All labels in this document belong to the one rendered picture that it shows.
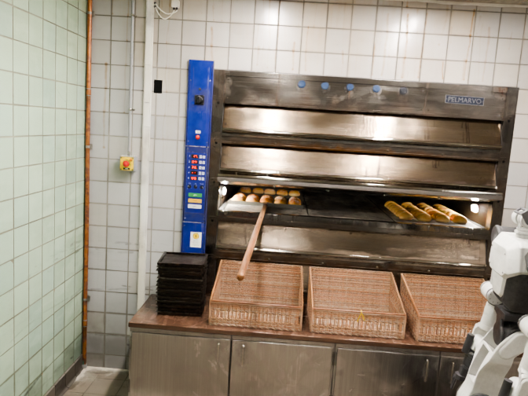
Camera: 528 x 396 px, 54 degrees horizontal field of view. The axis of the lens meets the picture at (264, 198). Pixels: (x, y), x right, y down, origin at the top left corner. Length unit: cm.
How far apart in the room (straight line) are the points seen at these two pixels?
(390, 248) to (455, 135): 84
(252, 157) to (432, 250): 134
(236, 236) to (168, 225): 47
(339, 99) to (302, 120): 28
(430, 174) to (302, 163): 84
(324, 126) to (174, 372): 178
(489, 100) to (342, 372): 193
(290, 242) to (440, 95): 136
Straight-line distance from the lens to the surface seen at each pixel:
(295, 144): 340
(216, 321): 314
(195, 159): 342
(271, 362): 316
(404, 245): 358
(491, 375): 254
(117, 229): 364
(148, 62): 351
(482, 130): 363
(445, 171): 356
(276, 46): 343
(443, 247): 365
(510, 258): 233
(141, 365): 329
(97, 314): 386
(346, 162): 343
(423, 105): 352
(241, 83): 343
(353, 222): 348
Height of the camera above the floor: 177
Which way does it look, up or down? 8 degrees down
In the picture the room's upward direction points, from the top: 4 degrees clockwise
